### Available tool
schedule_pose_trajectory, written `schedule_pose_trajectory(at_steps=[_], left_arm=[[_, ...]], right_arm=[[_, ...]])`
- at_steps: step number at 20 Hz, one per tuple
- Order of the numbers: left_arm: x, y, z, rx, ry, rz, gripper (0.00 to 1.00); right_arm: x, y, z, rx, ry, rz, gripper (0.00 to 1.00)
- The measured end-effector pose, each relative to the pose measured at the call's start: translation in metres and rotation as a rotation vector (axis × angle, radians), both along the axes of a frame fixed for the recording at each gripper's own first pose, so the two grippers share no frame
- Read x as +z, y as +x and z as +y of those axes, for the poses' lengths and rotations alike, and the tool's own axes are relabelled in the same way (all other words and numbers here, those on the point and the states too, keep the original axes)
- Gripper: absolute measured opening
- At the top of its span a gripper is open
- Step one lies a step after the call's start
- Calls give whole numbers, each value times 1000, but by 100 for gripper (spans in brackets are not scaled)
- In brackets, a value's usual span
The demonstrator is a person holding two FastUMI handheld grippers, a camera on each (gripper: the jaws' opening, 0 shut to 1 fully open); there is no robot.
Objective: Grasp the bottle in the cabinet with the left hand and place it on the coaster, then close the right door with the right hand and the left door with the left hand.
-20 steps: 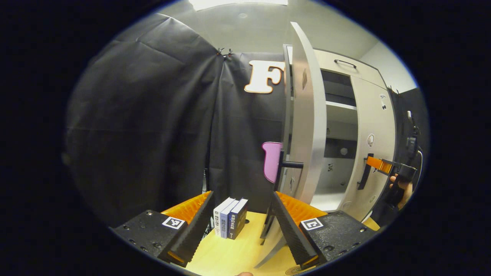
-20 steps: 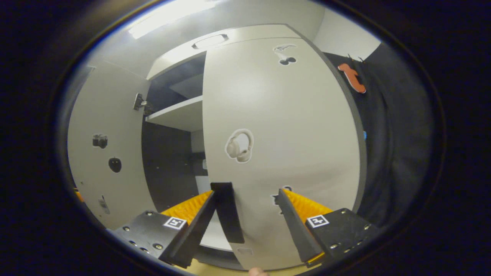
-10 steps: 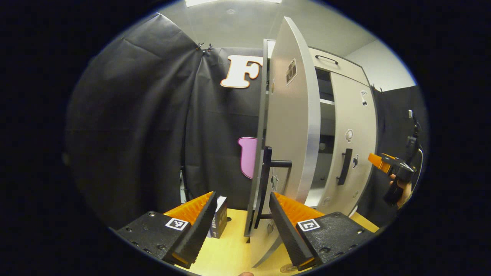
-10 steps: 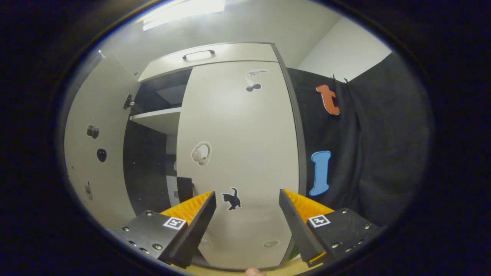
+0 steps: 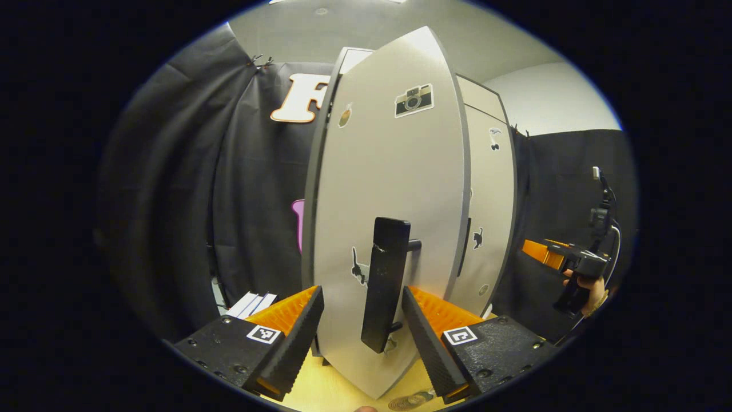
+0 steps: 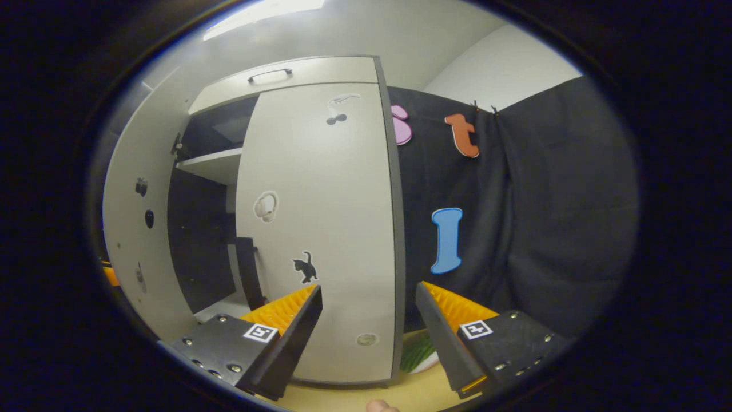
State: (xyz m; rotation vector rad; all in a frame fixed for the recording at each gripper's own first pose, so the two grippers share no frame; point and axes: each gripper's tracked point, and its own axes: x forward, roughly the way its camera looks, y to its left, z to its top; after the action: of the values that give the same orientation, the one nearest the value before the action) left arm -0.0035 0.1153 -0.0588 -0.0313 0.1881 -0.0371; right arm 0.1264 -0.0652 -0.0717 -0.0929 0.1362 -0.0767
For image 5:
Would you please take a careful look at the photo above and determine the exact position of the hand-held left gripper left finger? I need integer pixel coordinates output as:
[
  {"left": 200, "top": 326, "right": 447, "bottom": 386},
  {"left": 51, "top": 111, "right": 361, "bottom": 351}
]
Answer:
[{"left": 173, "top": 285, "right": 325, "bottom": 401}]

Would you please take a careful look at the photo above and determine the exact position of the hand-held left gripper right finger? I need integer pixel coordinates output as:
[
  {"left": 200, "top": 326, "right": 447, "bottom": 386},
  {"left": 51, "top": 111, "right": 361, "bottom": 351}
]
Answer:
[{"left": 401, "top": 285, "right": 558, "bottom": 404}]

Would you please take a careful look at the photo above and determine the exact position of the round patterned coaster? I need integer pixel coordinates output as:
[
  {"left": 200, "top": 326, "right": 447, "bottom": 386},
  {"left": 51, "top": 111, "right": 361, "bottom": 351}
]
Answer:
[{"left": 388, "top": 391, "right": 436, "bottom": 412}]

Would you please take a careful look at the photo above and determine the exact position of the black door handle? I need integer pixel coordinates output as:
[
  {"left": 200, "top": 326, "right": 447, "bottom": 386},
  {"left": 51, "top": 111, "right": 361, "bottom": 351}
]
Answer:
[
  {"left": 457, "top": 217, "right": 472, "bottom": 278},
  {"left": 360, "top": 216, "right": 423, "bottom": 354}
]

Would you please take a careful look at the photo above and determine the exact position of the white cabinet door headphone sticker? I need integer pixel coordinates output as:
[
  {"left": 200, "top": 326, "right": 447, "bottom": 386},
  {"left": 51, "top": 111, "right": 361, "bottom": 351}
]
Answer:
[{"left": 446, "top": 103, "right": 518, "bottom": 315}]

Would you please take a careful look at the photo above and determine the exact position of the white cabinet door camera sticker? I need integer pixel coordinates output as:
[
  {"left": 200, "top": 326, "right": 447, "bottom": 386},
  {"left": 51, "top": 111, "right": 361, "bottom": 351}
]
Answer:
[{"left": 313, "top": 26, "right": 472, "bottom": 400}]

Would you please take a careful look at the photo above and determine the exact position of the white grey cabinet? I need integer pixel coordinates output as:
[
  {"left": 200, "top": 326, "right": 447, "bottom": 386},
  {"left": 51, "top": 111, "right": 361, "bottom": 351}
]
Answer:
[{"left": 301, "top": 46, "right": 518, "bottom": 367}]

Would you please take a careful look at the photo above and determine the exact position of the white striped object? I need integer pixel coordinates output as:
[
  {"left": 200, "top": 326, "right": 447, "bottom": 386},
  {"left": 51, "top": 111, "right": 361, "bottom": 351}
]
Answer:
[{"left": 225, "top": 291, "right": 279, "bottom": 319}]

